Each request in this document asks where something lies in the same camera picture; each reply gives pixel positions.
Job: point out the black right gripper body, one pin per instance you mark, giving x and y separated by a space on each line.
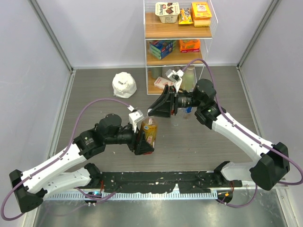
174 97

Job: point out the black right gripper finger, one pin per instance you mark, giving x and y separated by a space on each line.
164 99
160 109

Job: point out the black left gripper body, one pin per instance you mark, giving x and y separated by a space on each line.
134 144

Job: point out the small clear bottle blue cap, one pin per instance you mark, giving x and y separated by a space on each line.
178 118

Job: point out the amber drink bottle red label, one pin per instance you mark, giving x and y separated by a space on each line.
149 127

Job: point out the clear Pepsi bottle blue label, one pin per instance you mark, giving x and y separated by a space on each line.
188 112

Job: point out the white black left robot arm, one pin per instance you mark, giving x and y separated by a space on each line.
31 187

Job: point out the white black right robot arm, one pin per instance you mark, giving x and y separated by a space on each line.
267 166

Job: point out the white green bottle on shelf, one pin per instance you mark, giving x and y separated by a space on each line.
189 79

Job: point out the white red tissue box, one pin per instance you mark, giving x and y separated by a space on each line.
161 82

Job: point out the pale green cup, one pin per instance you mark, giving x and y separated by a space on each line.
156 72

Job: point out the white crumpled paper bag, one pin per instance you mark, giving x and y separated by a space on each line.
124 85

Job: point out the blue green box pack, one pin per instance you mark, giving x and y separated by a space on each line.
161 48

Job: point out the orange cracker box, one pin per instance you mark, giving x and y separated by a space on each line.
190 45

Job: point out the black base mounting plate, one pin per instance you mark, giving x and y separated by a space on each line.
162 182

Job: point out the yellow candy bag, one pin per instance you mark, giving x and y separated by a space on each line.
185 17

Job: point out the white chocolate yogurt tub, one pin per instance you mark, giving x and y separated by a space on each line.
167 12

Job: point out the orange yellow sponge pack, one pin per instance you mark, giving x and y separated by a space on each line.
201 14

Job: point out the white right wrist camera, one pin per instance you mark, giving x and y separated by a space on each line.
175 77

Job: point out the slotted grey cable duct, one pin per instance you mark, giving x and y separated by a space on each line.
174 195

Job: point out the white wire wooden shelf rack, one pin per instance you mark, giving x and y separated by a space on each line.
154 29

